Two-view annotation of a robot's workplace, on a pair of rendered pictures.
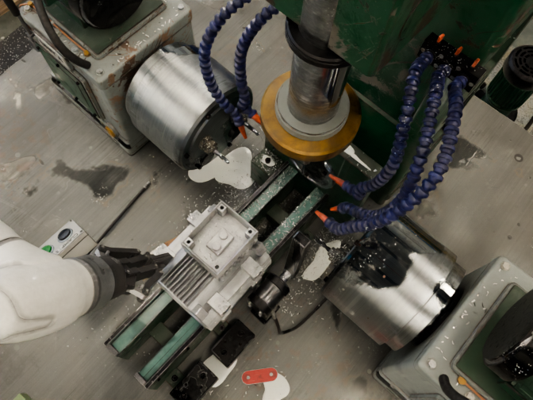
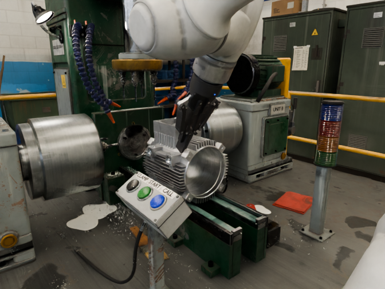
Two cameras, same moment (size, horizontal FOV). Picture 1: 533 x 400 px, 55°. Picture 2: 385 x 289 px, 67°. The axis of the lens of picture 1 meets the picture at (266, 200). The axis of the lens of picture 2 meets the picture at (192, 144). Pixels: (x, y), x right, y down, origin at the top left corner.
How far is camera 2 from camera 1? 124 cm
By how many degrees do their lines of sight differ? 71
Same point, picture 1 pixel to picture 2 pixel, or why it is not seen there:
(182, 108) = (77, 121)
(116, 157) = (26, 271)
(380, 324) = (232, 119)
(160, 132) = (78, 144)
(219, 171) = (94, 216)
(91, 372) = not seen: outside the picture
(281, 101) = (131, 52)
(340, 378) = (251, 191)
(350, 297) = (218, 121)
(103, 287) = not seen: hidden behind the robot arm
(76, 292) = not seen: hidden behind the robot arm
